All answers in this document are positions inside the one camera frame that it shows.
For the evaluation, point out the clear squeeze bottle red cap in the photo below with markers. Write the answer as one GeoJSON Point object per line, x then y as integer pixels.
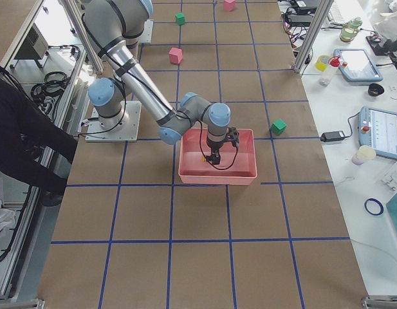
{"type": "Point", "coordinates": [329, 72]}

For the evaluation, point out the green glass bottle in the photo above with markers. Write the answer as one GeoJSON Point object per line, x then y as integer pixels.
{"type": "Point", "coordinates": [350, 30]}

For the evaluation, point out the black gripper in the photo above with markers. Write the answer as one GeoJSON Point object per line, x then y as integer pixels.
{"type": "Point", "coordinates": [215, 149]}

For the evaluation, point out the pink foam cube far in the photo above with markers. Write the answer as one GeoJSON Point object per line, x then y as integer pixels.
{"type": "Point", "coordinates": [229, 5]}

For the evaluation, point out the teach pendant far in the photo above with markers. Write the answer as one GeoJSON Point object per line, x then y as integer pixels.
{"type": "Point", "coordinates": [359, 68]}

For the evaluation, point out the person in black clothes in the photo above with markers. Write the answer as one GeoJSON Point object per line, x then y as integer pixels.
{"type": "Point", "coordinates": [22, 122]}

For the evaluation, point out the teach pendant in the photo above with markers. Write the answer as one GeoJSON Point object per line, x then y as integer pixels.
{"type": "Point", "coordinates": [377, 128]}
{"type": "Point", "coordinates": [359, 68]}

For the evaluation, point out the yellow tape roll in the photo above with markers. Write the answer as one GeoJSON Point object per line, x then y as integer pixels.
{"type": "Point", "coordinates": [322, 62]}

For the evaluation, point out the green foam cube right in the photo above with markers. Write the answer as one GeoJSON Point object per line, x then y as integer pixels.
{"type": "Point", "coordinates": [278, 126]}

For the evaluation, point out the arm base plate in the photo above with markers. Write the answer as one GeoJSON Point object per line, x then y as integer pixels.
{"type": "Point", "coordinates": [146, 36]}
{"type": "Point", "coordinates": [120, 128]}

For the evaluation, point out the aluminium frame post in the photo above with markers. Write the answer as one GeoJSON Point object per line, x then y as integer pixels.
{"type": "Point", "coordinates": [318, 19]}

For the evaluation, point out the pink foam cube middle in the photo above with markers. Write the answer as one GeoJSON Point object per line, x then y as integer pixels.
{"type": "Point", "coordinates": [175, 55]}

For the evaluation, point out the black round cap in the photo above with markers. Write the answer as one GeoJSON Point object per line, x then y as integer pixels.
{"type": "Point", "coordinates": [375, 90]}

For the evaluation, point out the pink foam cube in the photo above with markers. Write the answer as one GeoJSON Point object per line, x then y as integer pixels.
{"type": "Point", "coordinates": [175, 55]}
{"type": "Point", "coordinates": [229, 5]}

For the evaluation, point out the teach pendant near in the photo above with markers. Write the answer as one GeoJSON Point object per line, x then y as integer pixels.
{"type": "Point", "coordinates": [377, 128]}

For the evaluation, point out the white paper cup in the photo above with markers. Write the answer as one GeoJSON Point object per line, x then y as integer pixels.
{"type": "Point", "coordinates": [364, 154]}

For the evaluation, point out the black power adapter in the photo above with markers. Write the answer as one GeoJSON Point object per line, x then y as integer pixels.
{"type": "Point", "coordinates": [332, 136]}

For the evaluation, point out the green foam cube near base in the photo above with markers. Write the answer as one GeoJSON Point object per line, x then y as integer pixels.
{"type": "Point", "coordinates": [180, 19]}

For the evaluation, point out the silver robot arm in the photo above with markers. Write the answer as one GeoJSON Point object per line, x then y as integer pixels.
{"type": "Point", "coordinates": [113, 28]}

